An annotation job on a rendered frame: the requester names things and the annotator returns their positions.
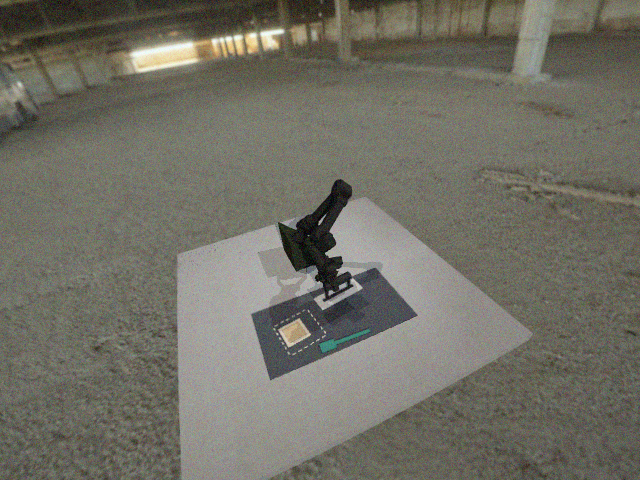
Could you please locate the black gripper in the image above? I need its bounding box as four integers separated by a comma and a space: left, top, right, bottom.
313, 254, 341, 292

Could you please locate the teal flat trowel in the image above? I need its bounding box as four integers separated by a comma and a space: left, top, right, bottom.
319, 329, 371, 354

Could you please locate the beige square tile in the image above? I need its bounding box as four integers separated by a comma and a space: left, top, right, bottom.
278, 319, 311, 348

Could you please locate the dark grey mat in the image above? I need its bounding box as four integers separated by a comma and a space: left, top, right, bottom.
252, 268, 418, 380

